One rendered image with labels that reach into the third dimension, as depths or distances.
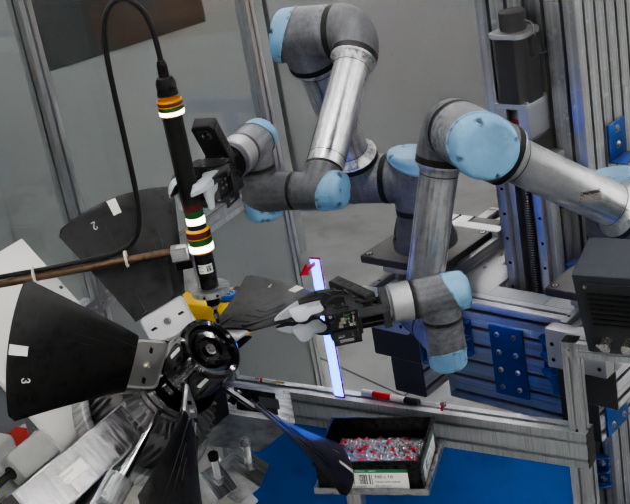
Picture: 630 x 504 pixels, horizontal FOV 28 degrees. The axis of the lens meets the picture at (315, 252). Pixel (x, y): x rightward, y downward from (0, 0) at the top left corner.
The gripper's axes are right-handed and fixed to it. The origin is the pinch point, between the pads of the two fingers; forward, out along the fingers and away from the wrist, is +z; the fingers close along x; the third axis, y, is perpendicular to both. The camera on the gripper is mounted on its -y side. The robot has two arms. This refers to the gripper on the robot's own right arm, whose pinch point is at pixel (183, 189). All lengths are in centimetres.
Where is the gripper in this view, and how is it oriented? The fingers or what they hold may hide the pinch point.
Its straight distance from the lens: 219.0
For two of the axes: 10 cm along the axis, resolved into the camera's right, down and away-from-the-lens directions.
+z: -3.4, 4.1, -8.5
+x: -9.3, 0.1, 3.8
